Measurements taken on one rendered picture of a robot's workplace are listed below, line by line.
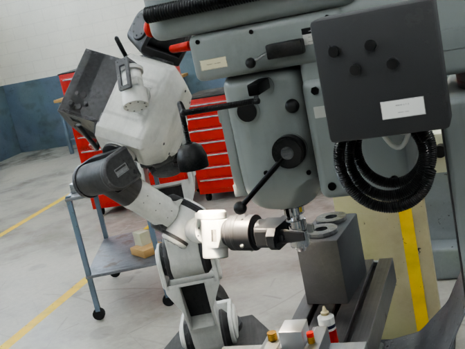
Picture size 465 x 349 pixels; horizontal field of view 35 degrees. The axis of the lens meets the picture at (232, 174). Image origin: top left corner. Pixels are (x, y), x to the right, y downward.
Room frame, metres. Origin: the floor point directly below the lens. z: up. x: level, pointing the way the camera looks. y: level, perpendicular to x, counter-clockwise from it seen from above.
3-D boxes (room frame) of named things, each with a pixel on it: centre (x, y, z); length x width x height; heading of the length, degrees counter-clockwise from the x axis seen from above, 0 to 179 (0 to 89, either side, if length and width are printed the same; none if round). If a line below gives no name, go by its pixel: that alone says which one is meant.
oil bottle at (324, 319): (1.62, -0.15, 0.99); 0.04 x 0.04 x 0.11
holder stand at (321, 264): (1.97, -0.23, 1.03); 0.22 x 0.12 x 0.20; 154
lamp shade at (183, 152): (1.69, 0.09, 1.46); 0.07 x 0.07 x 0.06
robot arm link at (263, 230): (1.68, -0.04, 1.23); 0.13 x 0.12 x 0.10; 149
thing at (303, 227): (1.64, -0.12, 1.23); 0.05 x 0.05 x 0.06
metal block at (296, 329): (1.48, -0.06, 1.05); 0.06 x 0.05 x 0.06; 160
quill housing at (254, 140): (1.63, -0.13, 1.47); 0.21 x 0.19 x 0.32; 159
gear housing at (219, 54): (1.62, -0.16, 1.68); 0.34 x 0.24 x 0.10; 69
